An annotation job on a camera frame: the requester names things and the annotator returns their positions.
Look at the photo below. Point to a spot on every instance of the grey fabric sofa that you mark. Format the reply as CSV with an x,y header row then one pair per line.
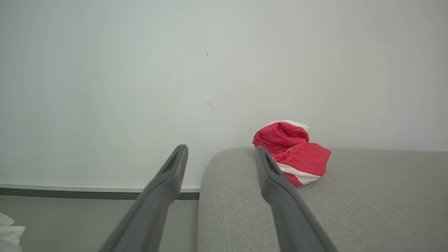
x,y
378,203

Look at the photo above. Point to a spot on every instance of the red garment with white trim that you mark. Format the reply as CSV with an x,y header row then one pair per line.
x,y
301,154

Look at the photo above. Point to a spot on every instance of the white crumpled cloth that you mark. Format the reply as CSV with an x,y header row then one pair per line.
x,y
8,234

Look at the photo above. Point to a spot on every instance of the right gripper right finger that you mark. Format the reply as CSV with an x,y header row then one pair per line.
x,y
290,217

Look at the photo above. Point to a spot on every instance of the white and black baseboard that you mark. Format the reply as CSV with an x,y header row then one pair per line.
x,y
70,190

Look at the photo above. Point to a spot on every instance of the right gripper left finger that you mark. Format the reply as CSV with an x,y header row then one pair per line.
x,y
150,206

